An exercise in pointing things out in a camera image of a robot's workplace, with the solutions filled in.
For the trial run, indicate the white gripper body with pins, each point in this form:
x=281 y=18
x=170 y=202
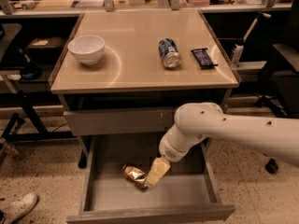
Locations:
x=168 y=150

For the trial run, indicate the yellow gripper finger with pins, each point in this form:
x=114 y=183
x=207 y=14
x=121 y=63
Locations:
x=158 y=169

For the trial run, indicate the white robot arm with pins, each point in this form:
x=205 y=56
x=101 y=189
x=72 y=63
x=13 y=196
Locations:
x=243 y=130

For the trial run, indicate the open middle drawer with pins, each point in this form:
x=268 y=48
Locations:
x=188 y=192

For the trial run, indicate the closed top drawer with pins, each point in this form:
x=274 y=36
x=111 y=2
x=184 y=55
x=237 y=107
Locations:
x=131 y=120

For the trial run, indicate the grey drawer cabinet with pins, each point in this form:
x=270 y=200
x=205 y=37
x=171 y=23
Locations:
x=131 y=73

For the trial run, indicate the blue soda can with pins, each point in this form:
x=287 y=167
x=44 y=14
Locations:
x=169 y=54

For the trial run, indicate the dark blue snack bar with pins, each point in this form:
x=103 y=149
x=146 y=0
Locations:
x=202 y=57

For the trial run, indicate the black office chair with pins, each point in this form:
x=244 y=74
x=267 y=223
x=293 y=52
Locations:
x=279 y=81

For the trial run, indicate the white bowl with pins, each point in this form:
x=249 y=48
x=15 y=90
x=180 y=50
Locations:
x=87 y=49

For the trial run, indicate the white shoe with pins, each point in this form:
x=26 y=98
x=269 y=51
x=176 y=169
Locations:
x=19 y=208

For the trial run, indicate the black box on shelf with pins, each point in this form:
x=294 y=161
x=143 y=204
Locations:
x=45 y=47

